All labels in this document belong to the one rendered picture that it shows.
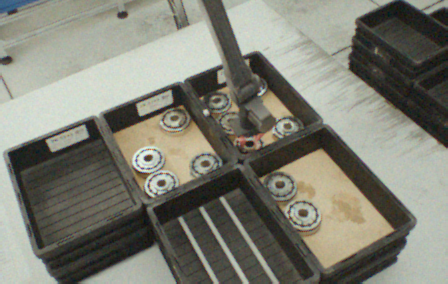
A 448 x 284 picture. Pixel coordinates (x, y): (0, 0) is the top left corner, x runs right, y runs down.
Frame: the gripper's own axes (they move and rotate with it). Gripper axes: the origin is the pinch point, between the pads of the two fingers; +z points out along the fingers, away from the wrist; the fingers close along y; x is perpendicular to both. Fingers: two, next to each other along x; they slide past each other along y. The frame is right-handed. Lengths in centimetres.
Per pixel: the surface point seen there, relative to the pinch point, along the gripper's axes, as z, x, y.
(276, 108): 4.3, 12.1, 16.4
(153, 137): 4.0, 18.9, -25.9
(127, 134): 3.9, 24.1, -33.2
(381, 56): 38, 46, 91
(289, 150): -2.3, -10.1, 8.5
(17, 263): 16, 1, -77
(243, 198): 4.2, -15.5, -9.6
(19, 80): 87, 173, -75
